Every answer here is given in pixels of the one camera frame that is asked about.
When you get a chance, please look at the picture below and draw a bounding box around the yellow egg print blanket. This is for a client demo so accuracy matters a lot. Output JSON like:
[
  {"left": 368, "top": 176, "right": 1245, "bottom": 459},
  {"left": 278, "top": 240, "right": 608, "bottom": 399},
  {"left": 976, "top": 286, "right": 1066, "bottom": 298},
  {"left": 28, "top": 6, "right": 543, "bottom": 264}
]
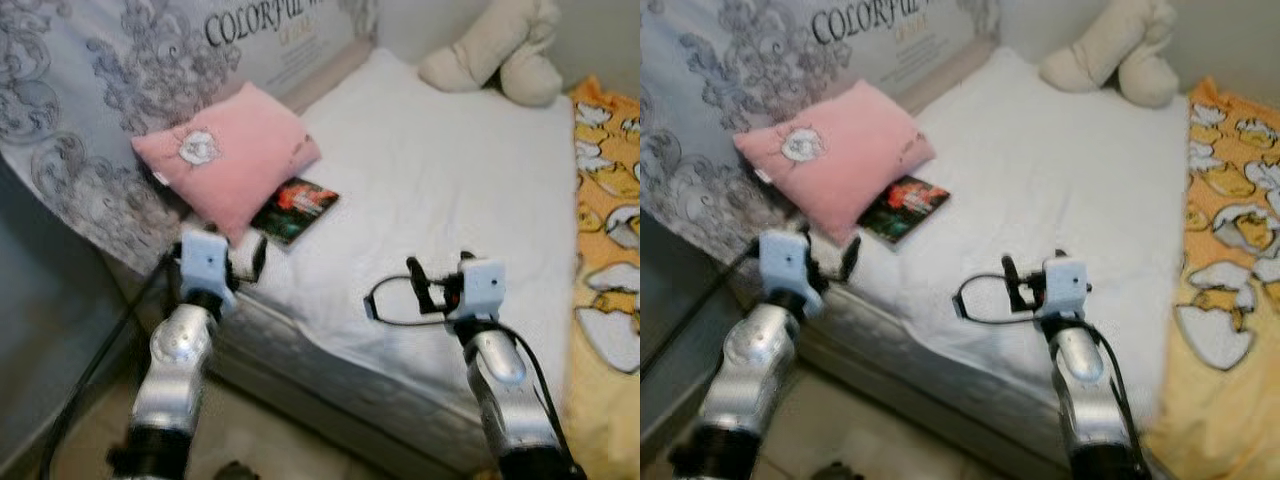
[
  {"left": 1145, "top": 75, "right": 1280, "bottom": 480},
  {"left": 563, "top": 73, "right": 641, "bottom": 480}
]

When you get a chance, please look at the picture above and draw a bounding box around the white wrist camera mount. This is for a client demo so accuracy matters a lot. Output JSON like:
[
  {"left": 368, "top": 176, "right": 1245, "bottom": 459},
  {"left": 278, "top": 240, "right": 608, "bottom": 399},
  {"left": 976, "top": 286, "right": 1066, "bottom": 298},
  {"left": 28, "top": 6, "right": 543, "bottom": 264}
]
[
  {"left": 447, "top": 258, "right": 507, "bottom": 327},
  {"left": 178, "top": 230, "right": 240, "bottom": 314},
  {"left": 1035, "top": 257, "right": 1092, "bottom": 322},
  {"left": 757, "top": 228, "right": 824, "bottom": 321}
]

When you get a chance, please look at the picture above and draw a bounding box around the white quilted mattress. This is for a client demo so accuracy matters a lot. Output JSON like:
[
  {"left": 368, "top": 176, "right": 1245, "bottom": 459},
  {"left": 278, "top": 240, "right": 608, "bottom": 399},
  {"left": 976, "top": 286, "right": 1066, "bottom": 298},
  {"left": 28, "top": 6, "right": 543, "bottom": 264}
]
[
  {"left": 205, "top": 48, "right": 583, "bottom": 477},
  {"left": 800, "top": 45, "right": 1193, "bottom": 477}
]

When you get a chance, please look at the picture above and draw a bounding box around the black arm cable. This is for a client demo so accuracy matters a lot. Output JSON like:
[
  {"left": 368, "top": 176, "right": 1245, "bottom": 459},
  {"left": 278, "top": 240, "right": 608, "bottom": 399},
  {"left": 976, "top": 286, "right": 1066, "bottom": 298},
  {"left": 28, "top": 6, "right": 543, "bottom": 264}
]
[
  {"left": 35, "top": 255, "right": 183, "bottom": 480},
  {"left": 1088, "top": 320, "right": 1151, "bottom": 473},
  {"left": 503, "top": 323, "right": 583, "bottom": 473},
  {"left": 640, "top": 250, "right": 763, "bottom": 373}
]

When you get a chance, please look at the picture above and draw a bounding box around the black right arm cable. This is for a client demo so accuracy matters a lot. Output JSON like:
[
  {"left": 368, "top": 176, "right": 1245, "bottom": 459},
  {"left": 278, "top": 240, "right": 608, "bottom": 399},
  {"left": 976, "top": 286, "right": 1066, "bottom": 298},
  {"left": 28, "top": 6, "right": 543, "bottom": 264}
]
[
  {"left": 1088, "top": 320, "right": 1151, "bottom": 473},
  {"left": 503, "top": 323, "right": 583, "bottom": 473}
]

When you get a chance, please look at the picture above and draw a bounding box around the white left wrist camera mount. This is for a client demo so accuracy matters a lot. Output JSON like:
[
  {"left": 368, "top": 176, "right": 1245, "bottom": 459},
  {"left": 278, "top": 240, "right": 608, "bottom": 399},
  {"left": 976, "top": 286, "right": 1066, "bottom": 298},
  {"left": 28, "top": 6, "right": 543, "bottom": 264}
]
[
  {"left": 178, "top": 230, "right": 240, "bottom": 314},
  {"left": 757, "top": 228, "right": 824, "bottom": 321}
]

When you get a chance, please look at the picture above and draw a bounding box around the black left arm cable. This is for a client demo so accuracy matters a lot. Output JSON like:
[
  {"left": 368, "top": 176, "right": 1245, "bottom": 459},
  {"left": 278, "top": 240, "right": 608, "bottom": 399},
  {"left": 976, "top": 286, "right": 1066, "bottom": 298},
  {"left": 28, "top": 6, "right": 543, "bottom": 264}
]
[
  {"left": 35, "top": 255, "right": 183, "bottom": 480},
  {"left": 640, "top": 250, "right": 763, "bottom": 373}
]

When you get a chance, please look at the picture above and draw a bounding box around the dark glossy book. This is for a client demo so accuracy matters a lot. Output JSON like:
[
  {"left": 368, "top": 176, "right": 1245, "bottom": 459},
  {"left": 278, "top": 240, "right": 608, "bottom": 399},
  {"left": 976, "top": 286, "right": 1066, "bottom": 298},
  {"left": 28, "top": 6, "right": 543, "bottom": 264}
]
[
  {"left": 250, "top": 177, "right": 342, "bottom": 247},
  {"left": 857, "top": 175, "right": 952, "bottom": 245}
]

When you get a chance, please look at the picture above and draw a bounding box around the pink pillow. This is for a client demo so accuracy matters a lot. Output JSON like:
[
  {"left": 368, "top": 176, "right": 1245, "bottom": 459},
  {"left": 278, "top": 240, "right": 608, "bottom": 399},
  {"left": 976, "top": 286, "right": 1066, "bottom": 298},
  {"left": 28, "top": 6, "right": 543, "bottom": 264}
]
[
  {"left": 733, "top": 78, "right": 939, "bottom": 245},
  {"left": 130, "top": 80, "right": 324, "bottom": 245}
]

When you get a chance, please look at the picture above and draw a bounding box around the patterned white headboard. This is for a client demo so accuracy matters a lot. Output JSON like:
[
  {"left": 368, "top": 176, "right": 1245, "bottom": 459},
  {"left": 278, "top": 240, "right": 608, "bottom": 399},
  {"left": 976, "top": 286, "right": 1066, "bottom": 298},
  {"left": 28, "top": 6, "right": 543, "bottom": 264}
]
[
  {"left": 0, "top": 0, "right": 383, "bottom": 277},
  {"left": 640, "top": 0, "right": 1003, "bottom": 277}
]

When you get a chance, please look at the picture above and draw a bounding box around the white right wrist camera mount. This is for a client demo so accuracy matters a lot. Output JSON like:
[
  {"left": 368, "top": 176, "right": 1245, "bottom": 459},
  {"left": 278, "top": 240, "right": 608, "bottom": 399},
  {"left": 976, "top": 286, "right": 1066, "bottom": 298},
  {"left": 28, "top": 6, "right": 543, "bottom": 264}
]
[
  {"left": 447, "top": 258, "right": 507, "bottom": 327},
  {"left": 1035, "top": 257, "right": 1092, "bottom": 322}
]

